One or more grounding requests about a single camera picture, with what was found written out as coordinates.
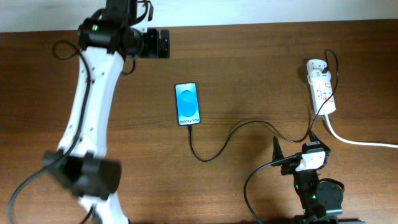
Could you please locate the blue Galaxy smartphone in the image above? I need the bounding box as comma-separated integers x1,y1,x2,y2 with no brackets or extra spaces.
175,83,201,126

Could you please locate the white USB charger plug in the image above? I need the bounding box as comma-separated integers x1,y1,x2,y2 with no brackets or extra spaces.
310,69,331,83

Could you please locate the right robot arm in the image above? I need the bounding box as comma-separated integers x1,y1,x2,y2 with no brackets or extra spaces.
272,132,345,223

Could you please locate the black USB charging cable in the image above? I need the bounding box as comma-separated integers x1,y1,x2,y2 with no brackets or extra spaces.
187,49,340,163

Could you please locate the white power strip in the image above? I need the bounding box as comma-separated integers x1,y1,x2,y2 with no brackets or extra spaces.
307,59,336,116

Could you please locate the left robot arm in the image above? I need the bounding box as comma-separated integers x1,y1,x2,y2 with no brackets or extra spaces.
44,1,170,223

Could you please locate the white power strip cord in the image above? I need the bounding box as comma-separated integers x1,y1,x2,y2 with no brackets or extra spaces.
324,114,398,149

